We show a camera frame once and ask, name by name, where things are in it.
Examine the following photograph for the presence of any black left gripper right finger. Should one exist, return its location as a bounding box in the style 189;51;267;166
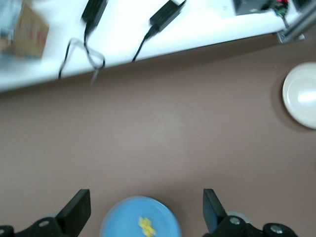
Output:
202;189;297;237

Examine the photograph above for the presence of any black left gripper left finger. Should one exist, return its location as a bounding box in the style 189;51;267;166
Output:
0;189;91;237

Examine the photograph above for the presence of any yellow foam letter s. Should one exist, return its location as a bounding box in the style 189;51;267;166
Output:
142;225;157;236

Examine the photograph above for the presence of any blue plate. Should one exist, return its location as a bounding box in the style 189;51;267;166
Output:
99;196;182;237

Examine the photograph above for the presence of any brown table cover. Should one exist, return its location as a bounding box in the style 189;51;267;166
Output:
0;34;316;237

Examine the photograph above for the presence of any cream plate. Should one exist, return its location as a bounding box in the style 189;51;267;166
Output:
282;62;316;129

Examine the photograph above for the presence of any cardboard box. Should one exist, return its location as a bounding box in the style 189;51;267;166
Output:
0;0;50;60

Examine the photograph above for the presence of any black power adapter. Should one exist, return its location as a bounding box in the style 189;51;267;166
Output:
80;0;109;24
149;0;187;32

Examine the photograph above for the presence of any black electronics box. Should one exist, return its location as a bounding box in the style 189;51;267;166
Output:
233;0;291;18

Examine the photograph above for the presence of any black cable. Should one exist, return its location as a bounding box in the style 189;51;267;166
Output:
131;23;158;63
58;21;106;79

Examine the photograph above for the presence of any aluminium bracket profile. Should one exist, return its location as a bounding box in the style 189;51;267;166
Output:
276;3;316;44

